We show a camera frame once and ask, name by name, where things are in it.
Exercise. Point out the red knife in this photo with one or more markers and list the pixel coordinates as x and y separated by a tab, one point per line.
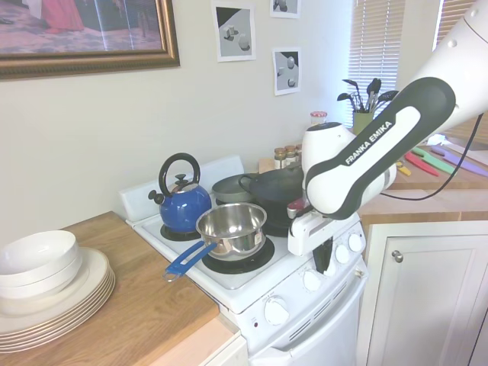
419	163

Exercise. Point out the green knife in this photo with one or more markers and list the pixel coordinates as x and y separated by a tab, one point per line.
434	159

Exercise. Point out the white gold-rimmed plate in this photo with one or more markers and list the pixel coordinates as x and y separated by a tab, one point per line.
76	309
76	322
91	267
76	318
76	305
76	314

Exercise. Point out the green utensil holder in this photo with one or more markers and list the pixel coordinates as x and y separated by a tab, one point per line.
362	122

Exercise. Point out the jar with checkered lid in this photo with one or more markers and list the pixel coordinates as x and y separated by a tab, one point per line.
318	119

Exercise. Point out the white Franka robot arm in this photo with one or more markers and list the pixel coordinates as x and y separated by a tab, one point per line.
381	152

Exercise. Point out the white oven door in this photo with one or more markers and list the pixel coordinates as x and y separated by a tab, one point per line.
324	343

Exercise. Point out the white drawer cabinet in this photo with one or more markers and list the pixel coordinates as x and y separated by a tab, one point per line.
241	355

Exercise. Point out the white bowl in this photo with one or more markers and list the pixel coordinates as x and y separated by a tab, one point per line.
38	248
57	280

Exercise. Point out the thin wooden board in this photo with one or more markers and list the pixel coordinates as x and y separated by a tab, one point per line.
152	286

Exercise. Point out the glass spice jar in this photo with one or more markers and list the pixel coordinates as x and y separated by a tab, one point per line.
291	154
280	158

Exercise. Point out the grey frying pan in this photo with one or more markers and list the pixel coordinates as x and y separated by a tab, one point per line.
228	188

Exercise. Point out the gold framed painting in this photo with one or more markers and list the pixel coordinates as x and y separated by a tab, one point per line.
76	23

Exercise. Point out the black stove burner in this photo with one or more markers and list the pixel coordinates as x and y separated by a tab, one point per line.
274	229
171	235
248	265

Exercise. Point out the grey shapes poster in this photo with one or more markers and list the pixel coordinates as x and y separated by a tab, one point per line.
284	7
286	72
233	34

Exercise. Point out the white electric stove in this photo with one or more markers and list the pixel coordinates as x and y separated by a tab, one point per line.
228	282

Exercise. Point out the white door cabinet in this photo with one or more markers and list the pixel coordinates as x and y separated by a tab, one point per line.
431	305

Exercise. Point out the white stove knob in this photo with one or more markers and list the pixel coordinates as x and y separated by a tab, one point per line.
341	254
355	242
276	310
312	281

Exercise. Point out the metal cabinet knob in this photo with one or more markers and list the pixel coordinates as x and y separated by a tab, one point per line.
397	256

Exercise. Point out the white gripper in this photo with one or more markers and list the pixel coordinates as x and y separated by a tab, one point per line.
301	238

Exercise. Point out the purple knife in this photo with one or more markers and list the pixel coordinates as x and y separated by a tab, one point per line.
469	162

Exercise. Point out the black kitchen utensil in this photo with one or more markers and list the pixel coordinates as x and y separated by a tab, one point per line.
352	91
387	97
373	89
345	98

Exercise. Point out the yellow knife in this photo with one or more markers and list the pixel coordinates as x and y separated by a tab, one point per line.
403	169

